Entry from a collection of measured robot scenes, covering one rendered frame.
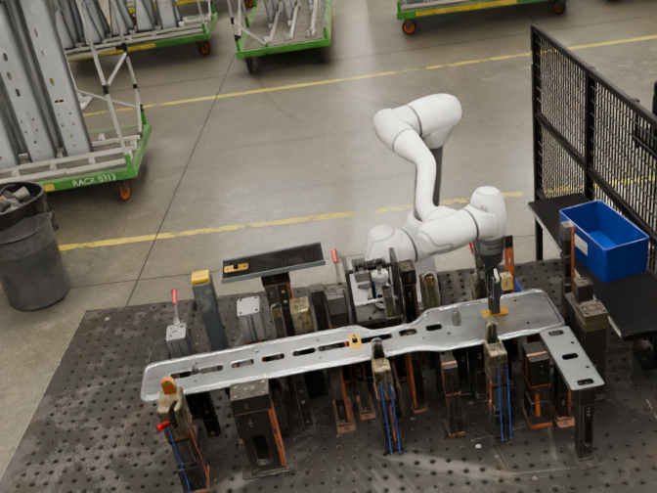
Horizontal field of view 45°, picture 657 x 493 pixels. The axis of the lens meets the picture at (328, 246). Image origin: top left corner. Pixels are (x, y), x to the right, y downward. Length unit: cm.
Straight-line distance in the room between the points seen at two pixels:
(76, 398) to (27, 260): 202
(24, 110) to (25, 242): 182
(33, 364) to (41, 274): 64
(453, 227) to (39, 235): 327
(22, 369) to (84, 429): 180
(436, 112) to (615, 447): 124
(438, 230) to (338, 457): 84
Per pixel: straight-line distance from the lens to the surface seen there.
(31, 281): 523
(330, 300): 272
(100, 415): 314
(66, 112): 662
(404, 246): 319
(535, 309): 271
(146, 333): 348
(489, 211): 241
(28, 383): 473
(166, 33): 990
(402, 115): 281
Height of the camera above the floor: 260
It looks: 30 degrees down
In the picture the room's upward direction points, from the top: 10 degrees counter-clockwise
